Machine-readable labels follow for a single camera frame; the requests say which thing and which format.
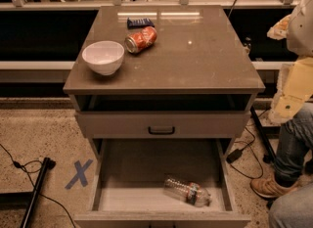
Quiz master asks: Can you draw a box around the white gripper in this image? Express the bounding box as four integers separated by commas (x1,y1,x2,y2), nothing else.
267,15,313,124

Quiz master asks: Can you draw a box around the clear plastic water bottle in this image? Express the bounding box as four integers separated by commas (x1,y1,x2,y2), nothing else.
163,175,211,207

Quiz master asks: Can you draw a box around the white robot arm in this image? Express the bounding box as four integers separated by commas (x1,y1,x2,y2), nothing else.
267,0,313,123

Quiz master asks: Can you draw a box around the closed grey upper drawer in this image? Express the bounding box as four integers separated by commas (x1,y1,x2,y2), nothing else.
75,112,249,139

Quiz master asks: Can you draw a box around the grey drawer cabinet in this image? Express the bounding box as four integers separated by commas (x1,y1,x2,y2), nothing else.
63,4,266,228

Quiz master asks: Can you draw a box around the open grey lower drawer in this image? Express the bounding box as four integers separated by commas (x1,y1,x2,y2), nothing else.
74,139,250,228

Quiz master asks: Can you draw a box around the black tripod leg right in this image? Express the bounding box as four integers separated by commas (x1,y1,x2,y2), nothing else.
250,107,276,163

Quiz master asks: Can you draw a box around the black tripod leg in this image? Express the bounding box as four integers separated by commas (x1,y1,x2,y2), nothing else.
250,107,276,163
20,158,56,228

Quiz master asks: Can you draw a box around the person leg in jeans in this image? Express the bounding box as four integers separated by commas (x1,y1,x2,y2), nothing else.
274,103,313,187

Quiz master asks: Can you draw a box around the black power adapter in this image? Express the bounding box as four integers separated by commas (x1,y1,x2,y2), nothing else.
226,149,243,164

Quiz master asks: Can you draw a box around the blue snack wrapper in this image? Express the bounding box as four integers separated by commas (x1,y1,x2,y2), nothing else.
127,18,155,29

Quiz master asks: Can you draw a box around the orange soda can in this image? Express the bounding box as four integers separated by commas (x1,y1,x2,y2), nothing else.
124,26,157,54

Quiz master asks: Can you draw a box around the tan shoe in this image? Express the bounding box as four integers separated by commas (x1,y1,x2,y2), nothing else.
250,176,299,199

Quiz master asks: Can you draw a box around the white ceramic bowl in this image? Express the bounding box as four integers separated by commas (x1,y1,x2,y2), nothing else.
82,41,124,75

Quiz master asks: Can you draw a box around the person knee in jeans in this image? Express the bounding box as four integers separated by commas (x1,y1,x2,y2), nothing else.
268,183,313,228

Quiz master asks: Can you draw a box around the blue tape cross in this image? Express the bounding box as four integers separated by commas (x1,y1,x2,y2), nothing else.
66,160,93,190

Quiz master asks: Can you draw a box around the black tripod leg left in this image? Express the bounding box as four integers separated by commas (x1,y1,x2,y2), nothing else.
20,158,56,228

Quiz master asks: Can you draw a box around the black cable right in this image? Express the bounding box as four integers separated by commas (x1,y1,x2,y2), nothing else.
228,108,278,180

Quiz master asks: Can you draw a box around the black cable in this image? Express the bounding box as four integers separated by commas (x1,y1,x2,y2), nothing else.
228,108,278,180
0,143,77,228

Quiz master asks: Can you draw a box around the black drawer handle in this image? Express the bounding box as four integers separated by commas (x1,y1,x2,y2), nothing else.
148,126,175,135

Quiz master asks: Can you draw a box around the black cable left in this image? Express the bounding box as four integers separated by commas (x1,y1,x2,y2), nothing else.
0,143,77,228

